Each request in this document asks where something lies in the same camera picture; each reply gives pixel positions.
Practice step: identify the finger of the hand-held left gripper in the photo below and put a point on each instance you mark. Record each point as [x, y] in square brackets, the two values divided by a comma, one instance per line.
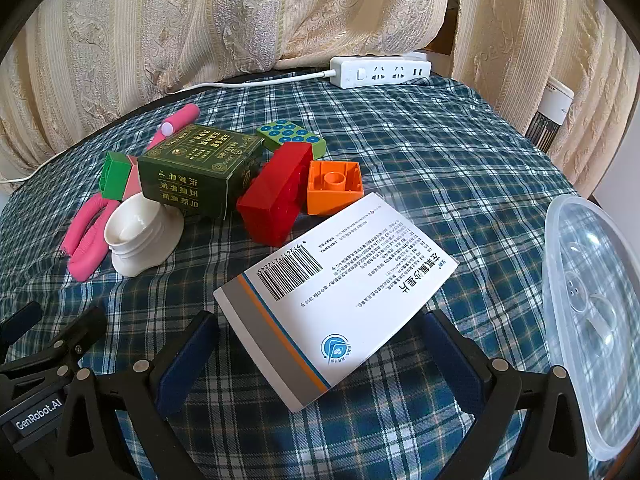
[22, 317]
[85, 327]

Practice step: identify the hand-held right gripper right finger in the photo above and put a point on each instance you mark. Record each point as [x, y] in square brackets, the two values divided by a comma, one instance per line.
[447, 355]

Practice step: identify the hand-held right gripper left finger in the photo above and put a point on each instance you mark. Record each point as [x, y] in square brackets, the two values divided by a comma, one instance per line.
[182, 365]

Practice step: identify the white ceramic cup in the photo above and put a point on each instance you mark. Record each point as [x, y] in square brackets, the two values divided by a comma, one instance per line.
[140, 240]

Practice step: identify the white medicine box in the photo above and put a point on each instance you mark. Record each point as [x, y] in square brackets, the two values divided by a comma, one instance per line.
[350, 300]

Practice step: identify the clear plastic container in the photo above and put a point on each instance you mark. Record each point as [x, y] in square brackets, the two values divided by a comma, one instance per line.
[590, 310]

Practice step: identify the small green toy block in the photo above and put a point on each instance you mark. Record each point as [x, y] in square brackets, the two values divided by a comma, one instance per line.
[112, 175]

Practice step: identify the red toy block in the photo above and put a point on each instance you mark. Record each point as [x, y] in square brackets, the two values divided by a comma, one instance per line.
[272, 195]

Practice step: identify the dark green box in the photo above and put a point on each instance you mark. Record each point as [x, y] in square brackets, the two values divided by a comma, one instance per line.
[200, 170]

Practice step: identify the orange toy block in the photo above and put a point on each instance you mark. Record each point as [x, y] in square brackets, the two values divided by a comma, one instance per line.
[320, 200]

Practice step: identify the green block with blue studs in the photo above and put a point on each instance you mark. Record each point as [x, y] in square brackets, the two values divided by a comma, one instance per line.
[285, 132]

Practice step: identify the blue plaid tablecloth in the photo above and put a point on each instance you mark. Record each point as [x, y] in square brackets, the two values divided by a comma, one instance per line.
[450, 160]

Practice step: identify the white tower appliance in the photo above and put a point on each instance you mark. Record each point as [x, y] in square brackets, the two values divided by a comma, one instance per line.
[555, 100]

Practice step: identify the white power strip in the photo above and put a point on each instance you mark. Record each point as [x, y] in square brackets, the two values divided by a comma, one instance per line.
[350, 72]

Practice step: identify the cream patterned curtain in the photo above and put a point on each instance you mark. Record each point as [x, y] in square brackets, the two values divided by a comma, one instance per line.
[150, 35]
[525, 35]

